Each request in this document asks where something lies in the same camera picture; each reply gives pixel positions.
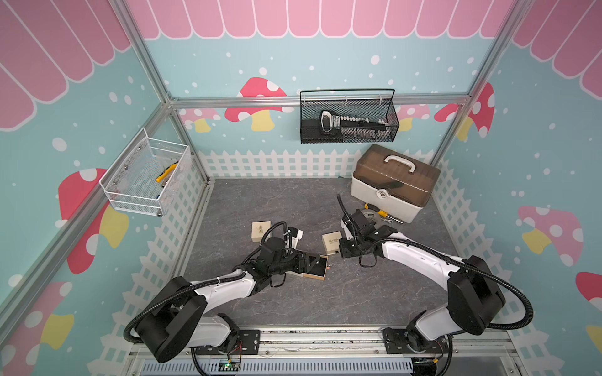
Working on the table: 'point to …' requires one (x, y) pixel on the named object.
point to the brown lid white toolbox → (391, 183)
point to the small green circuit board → (228, 365)
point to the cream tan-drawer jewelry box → (318, 272)
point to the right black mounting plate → (396, 341)
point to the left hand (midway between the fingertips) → (314, 260)
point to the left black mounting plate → (247, 341)
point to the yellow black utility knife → (162, 178)
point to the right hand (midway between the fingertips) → (341, 248)
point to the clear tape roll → (371, 215)
